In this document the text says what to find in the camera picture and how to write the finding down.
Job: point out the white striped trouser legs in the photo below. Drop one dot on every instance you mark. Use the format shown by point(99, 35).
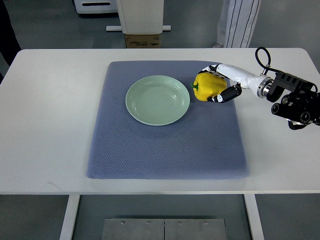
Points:
point(237, 23)

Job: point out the yellow bell pepper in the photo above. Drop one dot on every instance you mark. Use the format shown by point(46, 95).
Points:
point(207, 85)

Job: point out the left white table leg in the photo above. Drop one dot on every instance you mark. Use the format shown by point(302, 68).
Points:
point(70, 217)

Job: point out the cardboard box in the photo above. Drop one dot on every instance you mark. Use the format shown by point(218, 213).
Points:
point(142, 41)

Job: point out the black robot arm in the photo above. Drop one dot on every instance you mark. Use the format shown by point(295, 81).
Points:
point(293, 98)

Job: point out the blue quilted mat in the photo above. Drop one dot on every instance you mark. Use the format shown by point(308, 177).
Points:
point(151, 126)

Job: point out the right white table leg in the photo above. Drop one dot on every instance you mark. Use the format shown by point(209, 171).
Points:
point(253, 217)

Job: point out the white shoe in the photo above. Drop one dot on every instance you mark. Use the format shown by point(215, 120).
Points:
point(217, 45)

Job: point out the person in dark clothes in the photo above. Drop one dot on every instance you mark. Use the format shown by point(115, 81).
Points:
point(9, 46)

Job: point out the white pedestal stand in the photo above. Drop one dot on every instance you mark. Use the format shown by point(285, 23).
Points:
point(140, 17)

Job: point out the light green plate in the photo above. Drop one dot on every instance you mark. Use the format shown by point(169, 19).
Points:
point(157, 100)

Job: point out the white table leg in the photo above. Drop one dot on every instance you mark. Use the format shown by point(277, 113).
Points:
point(253, 217)
point(70, 217)

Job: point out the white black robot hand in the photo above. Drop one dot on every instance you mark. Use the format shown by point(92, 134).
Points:
point(237, 79)

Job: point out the white machine with slot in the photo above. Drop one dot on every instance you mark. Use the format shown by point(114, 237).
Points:
point(95, 6)

